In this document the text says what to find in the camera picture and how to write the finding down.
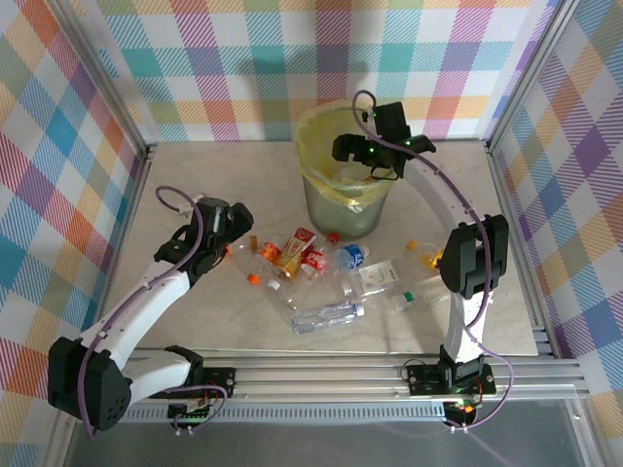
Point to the clear bottle with orange label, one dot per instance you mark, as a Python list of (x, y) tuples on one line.
[(269, 252)]

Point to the bottle with blue white label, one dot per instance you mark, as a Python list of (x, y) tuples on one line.
[(353, 256)]

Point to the clear bottle with red label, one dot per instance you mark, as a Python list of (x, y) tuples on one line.
[(317, 260)]

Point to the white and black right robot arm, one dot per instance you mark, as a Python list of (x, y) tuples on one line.
[(428, 180)]

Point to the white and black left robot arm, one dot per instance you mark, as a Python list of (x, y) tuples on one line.
[(146, 301)]

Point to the translucent green waste bin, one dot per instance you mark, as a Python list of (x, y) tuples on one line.
[(340, 214)]

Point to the yellow plastic bin bag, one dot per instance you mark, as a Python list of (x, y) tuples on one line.
[(311, 155)]

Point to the white block with holes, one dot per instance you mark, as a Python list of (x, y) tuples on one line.
[(185, 210)]

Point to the crushed clear plastic bottle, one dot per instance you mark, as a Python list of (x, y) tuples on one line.
[(241, 255)]

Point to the small brown bottle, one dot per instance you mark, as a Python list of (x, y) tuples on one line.
[(253, 242)]

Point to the clear bottle with yellow cap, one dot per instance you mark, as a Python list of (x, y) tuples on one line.
[(413, 244)]

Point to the red and yellow drink carton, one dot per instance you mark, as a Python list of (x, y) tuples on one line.
[(294, 250)]

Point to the clear bottle with white cap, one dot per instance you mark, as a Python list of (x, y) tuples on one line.
[(274, 285)]

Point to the clear bottle with white label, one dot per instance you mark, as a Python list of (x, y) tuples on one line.
[(379, 275)]

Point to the clear bottle with green cap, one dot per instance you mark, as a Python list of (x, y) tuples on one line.
[(400, 302)]

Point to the long clear water bottle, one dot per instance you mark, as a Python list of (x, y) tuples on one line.
[(323, 316)]

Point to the aluminium side rail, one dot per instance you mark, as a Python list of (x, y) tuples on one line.
[(127, 219), (521, 243)]

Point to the aluminium frame post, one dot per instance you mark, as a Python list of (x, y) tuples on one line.
[(109, 82), (529, 73)]

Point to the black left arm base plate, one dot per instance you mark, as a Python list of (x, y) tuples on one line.
[(221, 382)]

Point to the wide aluminium base rail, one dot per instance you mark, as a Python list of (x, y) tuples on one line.
[(316, 377)]

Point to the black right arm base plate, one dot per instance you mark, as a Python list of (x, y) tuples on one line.
[(423, 379)]

